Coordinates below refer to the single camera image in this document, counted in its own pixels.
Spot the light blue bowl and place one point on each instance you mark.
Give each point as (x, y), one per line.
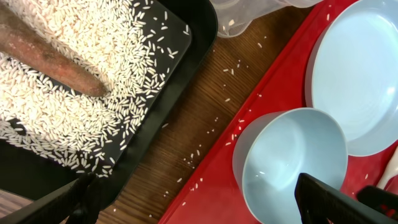
(275, 148)

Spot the red serving tray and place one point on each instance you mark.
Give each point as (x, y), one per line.
(211, 195)

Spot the brown carrot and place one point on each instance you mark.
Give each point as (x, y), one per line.
(20, 42)

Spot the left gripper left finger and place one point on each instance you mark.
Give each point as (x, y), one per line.
(79, 202)

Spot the large light blue plate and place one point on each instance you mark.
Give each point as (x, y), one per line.
(352, 75)

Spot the clear plastic waste bin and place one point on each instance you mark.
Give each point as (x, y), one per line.
(234, 16)

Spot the black waste tray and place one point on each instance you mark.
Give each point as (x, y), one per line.
(33, 177)

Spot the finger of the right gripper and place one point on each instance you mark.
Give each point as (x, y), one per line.
(380, 200)

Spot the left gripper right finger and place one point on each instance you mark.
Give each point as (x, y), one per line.
(321, 203)

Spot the rice grains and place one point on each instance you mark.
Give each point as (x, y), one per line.
(132, 47)

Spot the white plastic spoon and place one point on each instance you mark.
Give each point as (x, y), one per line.
(390, 171)

